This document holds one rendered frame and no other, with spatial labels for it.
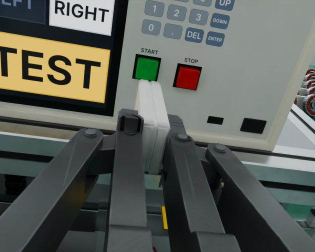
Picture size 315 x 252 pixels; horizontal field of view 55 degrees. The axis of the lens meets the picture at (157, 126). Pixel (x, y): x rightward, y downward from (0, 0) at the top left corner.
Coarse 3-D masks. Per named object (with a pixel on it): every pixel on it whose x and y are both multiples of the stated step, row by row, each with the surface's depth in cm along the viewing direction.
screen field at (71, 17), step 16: (0, 0) 24; (16, 0) 24; (32, 0) 24; (48, 0) 24; (64, 0) 24; (80, 0) 24; (96, 0) 24; (112, 0) 24; (16, 16) 24; (32, 16) 24; (48, 16) 24; (64, 16) 25; (80, 16) 25; (96, 16) 25; (112, 16) 25; (96, 32) 25
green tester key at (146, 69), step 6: (138, 60) 26; (144, 60) 26; (150, 60) 26; (156, 60) 27; (138, 66) 26; (144, 66) 26; (150, 66) 26; (156, 66) 26; (138, 72) 27; (144, 72) 27; (150, 72) 27; (138, 78) 27; (144, 78) 27; (150, 78) 27
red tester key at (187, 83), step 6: (180, 66) 27; (180, 72) 27; (186, 72) 27; (192, 72) 27; (198, 72) 27; (180, 78) 27; (186, 78) 27; (192, 78) 27; (180, 84) 27; (186, 84) 27; (192, 84) 27
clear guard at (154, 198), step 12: (108, 192) 29; (156, 192) 30; (156, 204) 29; (288, 204) 33; (300, 204) 33; (156, 216) 27; (300, 216) 31; (312, 216) 32; (96, 228) 25; (156, 228) 26; (312, 228) 30; (96, 240) 24; (156, 240) 25; (168, 240) 25
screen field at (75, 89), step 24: (0, 48) 25; (24, 48) 25; (48, 48) 26; (72, 48) 26; (96, 48) 26; (0, 72) 26; (24, 72) 26; (48, 72) 27; (72, 72) 27; (96, 72) 27; (72, 96) 28; (96, 96) 28
